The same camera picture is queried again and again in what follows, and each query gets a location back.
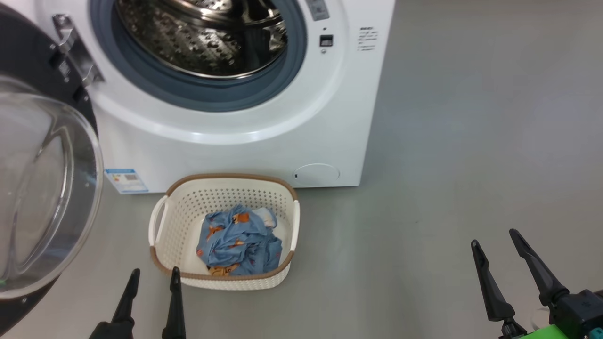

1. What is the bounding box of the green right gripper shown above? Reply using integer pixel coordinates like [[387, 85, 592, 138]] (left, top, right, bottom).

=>
[[471, 229, 603, 339]]

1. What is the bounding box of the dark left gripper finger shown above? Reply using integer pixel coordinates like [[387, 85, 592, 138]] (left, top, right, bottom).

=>
[[162, 266, 187, 339], [89, 268, 141, 339]]

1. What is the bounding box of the black round glass washer door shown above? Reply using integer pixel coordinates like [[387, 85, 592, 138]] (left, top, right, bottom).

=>
[[0, 5, 104, 336]]

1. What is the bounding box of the white front-load washing machine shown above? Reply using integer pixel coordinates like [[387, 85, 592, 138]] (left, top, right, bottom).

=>
[[0, 0, 395, 194]]

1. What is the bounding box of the grey rubber door gasket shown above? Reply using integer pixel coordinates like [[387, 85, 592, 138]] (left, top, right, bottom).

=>
[[89, 0, 308, 113]]

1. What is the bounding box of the metal door hinge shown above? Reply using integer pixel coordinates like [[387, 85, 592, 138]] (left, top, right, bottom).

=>
[[52, 14, 105, 88]]

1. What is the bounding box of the stainless steel washer drum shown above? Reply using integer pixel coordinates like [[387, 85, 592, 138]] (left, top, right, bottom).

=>
[[114, 0, 289, 79]]

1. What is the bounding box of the white basket with brown rim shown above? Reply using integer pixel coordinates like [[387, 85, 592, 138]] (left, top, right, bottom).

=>
[[148, 173, 301, 291]]

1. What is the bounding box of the blue energy label sticker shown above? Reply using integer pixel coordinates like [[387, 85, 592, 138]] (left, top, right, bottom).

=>
[[104, 169, 149, 194]]

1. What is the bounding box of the round white filter cover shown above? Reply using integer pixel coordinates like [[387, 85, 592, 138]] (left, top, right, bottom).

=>
[[293, 163, 340, 186]]

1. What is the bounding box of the grey warning sticker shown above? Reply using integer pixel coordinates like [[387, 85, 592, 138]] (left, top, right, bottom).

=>
[[305, 0, 330, 22]]

